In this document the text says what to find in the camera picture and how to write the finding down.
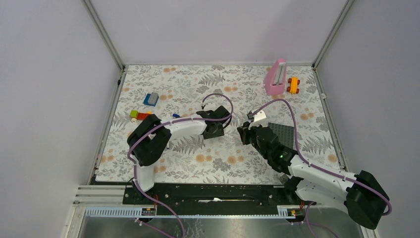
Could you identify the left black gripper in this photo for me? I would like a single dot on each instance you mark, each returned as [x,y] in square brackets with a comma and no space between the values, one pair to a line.
[219,132]

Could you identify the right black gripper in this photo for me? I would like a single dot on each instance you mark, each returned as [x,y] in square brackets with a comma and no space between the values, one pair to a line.
[245,131]

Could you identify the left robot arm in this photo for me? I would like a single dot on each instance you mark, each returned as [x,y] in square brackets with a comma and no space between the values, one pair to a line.
[151,137]

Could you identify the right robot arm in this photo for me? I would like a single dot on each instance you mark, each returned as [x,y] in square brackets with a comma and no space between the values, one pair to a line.
[358,195]

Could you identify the dark grey brick baseplate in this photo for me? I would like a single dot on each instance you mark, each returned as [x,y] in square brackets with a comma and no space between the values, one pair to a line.
[285,134]

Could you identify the floral patterned table mat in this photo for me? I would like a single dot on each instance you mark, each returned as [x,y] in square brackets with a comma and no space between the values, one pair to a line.
[215,100]

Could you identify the pink metronome box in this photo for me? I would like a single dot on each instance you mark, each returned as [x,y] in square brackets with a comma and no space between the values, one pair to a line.
[274,81]

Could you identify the orange red toy car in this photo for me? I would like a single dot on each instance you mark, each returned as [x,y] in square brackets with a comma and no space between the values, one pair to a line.
[293,85]

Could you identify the blue grey brick block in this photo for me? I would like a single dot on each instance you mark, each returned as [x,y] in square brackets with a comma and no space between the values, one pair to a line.
[151,99]

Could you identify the red green toy truck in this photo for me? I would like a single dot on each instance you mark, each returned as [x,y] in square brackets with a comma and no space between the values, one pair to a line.
[136,115]

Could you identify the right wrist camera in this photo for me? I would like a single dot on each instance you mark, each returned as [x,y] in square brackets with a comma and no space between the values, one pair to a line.
[256,118]

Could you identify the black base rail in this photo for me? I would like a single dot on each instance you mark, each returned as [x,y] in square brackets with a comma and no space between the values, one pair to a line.
[184,196]

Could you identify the white slotted cable duct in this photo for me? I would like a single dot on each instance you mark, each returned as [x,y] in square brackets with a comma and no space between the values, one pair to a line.
[258,212]

